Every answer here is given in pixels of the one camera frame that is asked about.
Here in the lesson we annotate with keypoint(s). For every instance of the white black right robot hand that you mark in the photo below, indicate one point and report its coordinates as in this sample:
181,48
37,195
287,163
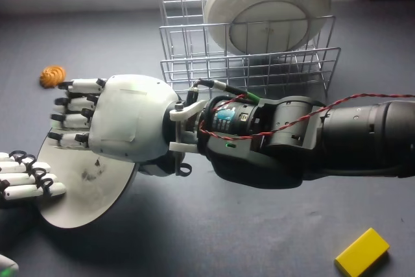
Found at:
129,118

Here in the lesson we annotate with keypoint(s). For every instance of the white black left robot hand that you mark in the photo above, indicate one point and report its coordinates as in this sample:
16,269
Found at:
19,179

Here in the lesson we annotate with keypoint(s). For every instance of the orange swirl cookie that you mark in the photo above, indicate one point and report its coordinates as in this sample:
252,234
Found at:
52,76

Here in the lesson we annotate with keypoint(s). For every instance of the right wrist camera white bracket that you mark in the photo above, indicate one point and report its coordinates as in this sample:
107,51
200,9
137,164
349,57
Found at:
186,113

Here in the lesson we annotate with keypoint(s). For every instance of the yellow rectangular block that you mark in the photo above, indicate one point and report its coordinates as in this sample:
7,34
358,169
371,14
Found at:
363,252

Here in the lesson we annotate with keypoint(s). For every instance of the white plate with black rim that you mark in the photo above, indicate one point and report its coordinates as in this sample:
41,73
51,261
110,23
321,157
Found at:
87,192

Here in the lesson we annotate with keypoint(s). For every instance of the white plate with label underneath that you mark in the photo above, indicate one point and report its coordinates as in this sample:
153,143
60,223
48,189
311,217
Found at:
269,7

